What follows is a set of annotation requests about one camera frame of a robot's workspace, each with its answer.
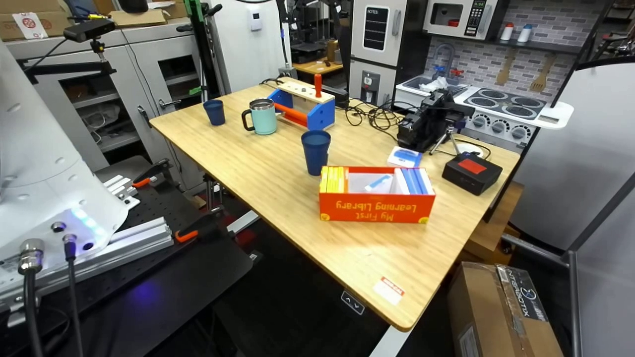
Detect grey toy fridge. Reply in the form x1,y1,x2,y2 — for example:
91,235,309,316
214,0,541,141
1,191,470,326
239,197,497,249
505,62,635,357

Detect black robot mount platform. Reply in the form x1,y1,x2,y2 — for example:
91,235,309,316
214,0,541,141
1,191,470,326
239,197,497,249
0,177,257,357

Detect thick grey base cable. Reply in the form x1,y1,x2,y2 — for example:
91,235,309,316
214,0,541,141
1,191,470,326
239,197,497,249
15,239,47,357

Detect white machine black panel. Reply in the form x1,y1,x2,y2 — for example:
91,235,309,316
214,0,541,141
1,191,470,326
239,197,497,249
347,0,408,110

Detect black table control panel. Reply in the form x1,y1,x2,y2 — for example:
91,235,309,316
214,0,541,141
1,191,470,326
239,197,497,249
339,290,366,318

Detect white toy stove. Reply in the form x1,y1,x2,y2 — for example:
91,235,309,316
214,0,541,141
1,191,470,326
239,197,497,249
392,72,577,151

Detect flat cardboard box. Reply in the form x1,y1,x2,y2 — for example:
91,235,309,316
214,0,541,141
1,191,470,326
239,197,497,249
0,0,73,44

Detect blue white card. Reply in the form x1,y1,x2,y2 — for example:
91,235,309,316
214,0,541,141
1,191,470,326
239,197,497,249
384,145,424,171

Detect grey metal cabinet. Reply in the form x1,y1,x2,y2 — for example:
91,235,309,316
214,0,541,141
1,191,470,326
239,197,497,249
3,18,230,195

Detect small wooden side table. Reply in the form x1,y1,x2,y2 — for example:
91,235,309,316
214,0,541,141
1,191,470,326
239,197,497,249
289,58,347,80

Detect black box red top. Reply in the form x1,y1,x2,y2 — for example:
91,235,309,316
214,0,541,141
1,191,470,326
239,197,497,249
440,151,505,199

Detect thin black base cable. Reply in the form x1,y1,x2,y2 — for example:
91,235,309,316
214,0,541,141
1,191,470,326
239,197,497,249
59,233,87,357

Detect blue wooden toy workbench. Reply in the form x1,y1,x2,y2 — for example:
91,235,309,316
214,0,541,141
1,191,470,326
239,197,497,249
265,76,339,133

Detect red white sticker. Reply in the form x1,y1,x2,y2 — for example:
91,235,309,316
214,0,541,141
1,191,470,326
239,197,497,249
370,274,406,308

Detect orange handled black clamp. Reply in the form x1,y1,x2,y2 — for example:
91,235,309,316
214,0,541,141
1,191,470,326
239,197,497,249
170,205,230,247
130,159,176,193

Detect black camera on stand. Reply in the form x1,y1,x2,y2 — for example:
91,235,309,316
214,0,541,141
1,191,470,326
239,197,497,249
61,18,118,56

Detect green black stand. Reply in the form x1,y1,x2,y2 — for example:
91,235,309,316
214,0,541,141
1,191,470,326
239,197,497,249
182,0,224,104

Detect teal mug black handle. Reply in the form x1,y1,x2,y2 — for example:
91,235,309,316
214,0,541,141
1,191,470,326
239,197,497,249
239,98,279,139

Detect white bottle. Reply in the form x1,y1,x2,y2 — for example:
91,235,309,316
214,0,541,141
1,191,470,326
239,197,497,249
497,22,517,46
515,22,535,48

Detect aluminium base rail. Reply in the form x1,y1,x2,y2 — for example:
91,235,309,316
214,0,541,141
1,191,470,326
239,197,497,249
0,173,176,314

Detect tall blue plastic cup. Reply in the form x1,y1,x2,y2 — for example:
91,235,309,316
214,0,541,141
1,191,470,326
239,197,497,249
299,130,333,179

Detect orange book box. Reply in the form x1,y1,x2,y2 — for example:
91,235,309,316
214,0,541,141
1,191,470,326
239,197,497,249
317,165,438,227

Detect small dark blue cup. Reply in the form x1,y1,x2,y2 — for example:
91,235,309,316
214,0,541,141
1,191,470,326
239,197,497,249
202,98,228,130

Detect white toy microwave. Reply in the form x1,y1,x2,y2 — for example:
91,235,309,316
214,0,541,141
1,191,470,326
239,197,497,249
420,0,501,42

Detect black table cables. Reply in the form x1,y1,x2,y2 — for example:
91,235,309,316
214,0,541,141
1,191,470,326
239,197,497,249
341,98,406,139

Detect brown cardboard box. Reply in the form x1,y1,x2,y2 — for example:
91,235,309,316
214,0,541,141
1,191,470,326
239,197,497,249
446,260,567,357

